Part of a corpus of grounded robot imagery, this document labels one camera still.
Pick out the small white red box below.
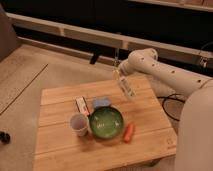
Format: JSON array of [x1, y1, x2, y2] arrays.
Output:
[[75, 97, 90, 116]]

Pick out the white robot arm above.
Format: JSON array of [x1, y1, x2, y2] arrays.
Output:
[[117, 48, 213, 171]]

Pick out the white paper cup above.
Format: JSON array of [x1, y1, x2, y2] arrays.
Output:
[[70, 113, 89, 137]]

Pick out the wooden table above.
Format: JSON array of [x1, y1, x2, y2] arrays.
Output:
[[34, 76, 177, 171]]

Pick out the black object on floor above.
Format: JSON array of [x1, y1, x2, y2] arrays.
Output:
[[0, 131, 11, 144]]

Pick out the orange carrot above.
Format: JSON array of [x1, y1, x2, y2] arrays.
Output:
[[124, 123, 134, 142]]

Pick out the green bowl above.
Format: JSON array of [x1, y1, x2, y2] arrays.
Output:
[[89, 106, 124, 139]]

